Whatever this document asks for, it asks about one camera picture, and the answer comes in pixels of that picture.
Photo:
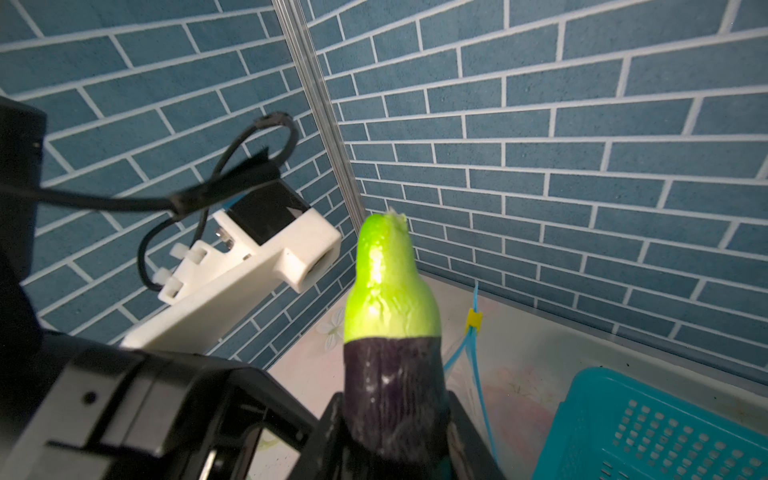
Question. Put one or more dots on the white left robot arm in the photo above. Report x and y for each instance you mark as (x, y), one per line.
(18, 320)

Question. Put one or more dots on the clear zip top bag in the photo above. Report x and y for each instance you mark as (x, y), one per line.
(462, 374)

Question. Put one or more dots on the dark eggplant toy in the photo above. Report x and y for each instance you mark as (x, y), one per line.
(395, 398)

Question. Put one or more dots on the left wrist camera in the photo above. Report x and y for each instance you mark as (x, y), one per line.
(272, 236)

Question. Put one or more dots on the teal plastic basket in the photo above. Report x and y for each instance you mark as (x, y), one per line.
(611, 426)

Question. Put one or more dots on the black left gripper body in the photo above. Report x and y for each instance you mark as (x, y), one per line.
(76, 409)

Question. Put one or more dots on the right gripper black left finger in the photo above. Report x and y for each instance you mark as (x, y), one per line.
(330, 452)

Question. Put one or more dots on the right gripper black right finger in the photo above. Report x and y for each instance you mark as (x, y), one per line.
(470, 458)

